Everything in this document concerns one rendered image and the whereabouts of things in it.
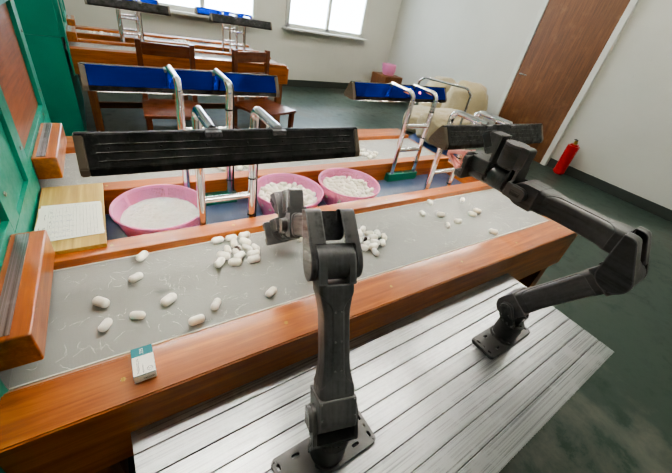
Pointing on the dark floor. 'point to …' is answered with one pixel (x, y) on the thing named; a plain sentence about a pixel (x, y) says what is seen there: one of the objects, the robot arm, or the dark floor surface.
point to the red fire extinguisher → (566, 158)
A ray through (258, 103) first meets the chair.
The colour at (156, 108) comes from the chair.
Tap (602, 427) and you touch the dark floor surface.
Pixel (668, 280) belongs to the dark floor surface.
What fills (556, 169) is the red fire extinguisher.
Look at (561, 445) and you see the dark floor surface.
